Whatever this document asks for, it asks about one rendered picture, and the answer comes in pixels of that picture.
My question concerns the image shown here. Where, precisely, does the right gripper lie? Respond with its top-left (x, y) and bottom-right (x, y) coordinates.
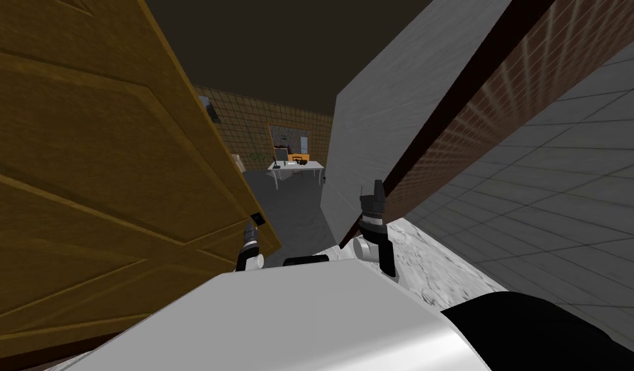
top-left (358, 179), bottom-right (387, 220)

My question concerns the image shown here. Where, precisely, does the white table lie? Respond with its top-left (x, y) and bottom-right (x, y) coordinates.
top-left (266, 158), bottom-right (327, 191)

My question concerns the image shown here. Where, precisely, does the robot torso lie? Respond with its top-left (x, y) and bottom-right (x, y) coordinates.
top-left (53, 254), bottom-right (494, 371)

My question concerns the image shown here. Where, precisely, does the brown wooden door leaf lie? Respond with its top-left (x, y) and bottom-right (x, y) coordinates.
top-left (0, 0), bottom-right (283, 363)

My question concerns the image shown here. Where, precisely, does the small grey wall picture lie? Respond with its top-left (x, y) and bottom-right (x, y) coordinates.
top-left (198, 95), bottom-right (222, 124)

